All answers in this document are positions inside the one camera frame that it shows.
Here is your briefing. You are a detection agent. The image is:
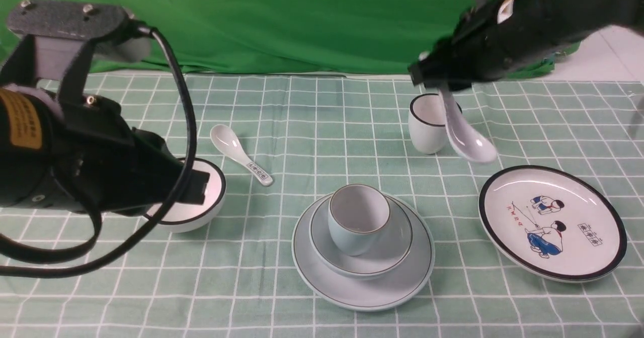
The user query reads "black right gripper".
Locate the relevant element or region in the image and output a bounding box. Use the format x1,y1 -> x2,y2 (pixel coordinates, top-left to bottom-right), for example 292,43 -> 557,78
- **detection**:
409,0 -> 642,91

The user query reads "white bowl black rim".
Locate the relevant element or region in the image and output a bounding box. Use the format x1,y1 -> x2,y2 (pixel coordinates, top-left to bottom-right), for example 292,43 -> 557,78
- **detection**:
158,157 -> 227,233

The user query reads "pale blue bowl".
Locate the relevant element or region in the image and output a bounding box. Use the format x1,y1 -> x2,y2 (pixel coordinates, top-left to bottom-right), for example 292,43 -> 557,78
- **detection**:
308,197 -> 414,279

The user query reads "green backdrop cloth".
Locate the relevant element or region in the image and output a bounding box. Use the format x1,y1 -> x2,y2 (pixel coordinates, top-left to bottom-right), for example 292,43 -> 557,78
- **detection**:
2,0 -> 473,75

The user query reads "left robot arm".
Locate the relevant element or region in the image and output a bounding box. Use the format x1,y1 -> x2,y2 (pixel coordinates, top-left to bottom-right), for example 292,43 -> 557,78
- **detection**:
1,89 -> 184,216

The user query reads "white plate cartoon print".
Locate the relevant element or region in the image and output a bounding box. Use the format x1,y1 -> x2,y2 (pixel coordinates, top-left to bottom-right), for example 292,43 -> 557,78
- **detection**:
478,164 -> 627,283

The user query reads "pale blue spoon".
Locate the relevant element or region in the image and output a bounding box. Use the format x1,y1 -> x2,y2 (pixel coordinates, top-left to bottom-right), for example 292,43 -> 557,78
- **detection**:
438,83 -> 498,164

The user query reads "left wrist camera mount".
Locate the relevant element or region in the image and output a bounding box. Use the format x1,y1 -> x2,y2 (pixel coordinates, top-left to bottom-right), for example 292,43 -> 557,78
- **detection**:
2,0 -> 151,104

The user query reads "pale blue plate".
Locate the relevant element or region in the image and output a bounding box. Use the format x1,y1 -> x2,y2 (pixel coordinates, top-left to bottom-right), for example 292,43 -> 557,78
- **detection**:
291,194 -> 435,311

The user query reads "white cup black rim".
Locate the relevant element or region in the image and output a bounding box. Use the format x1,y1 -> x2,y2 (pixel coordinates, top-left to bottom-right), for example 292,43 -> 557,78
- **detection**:
408,93 -> 448,154

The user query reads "black cable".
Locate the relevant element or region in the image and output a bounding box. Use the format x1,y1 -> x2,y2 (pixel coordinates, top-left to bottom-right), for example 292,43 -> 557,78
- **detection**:
0,26 -> 198,279

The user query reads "pale blue cup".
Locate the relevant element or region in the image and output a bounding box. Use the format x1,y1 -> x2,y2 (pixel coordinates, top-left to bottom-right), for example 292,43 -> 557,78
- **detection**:
328,184 -> 391,256

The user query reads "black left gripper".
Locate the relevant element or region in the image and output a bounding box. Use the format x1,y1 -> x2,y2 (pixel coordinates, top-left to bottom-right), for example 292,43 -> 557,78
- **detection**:
48,97 -> 208,216

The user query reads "white spoon with label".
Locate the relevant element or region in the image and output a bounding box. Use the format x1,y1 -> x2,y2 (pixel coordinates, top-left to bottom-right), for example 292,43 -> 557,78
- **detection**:
210,124 -> 274,187

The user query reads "green checkered tablecloth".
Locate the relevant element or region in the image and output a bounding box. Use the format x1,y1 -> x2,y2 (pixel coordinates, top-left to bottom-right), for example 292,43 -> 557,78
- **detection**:
2,75 -> 642,337

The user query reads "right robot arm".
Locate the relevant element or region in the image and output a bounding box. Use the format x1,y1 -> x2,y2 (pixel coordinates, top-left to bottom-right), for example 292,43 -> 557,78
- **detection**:
409,0 -> 643,91

